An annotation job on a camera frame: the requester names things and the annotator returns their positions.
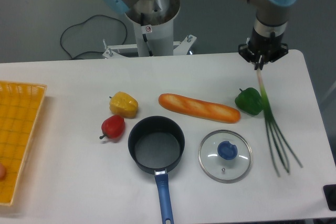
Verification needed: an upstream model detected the yellow bell pepper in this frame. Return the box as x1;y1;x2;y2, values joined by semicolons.
109;91;139;119

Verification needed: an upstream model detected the yellow woven basket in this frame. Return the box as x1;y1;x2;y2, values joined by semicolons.
1;81;47;206

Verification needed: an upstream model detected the glass lid blue knob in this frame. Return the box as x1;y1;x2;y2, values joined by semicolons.
198;130;253;184

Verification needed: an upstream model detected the baguette bread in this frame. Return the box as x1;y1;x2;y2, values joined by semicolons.
158;93;241;123

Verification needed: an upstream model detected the black cable on floor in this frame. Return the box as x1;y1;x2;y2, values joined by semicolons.
60;15;128;60

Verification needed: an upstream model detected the red bell pepper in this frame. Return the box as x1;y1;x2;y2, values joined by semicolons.
99;115;125;139

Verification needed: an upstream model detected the peach object in basket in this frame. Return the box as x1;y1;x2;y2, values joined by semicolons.
0;163;6;180

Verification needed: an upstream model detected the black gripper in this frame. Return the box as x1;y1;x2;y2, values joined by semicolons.
238;29;289;70

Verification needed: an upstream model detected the black device table corner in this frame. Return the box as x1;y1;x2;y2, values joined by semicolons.
323;184;336;211

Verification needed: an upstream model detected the dark saucepan blue handle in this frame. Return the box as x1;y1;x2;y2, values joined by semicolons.
128;116;185;223

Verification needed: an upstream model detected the green onion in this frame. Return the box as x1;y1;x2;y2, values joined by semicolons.
256;68;303;177

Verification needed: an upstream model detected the green bell pepper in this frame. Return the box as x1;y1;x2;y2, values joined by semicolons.
235;88;263;115

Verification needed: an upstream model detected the white metal base frame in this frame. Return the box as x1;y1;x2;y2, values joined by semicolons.
102;34;197;59

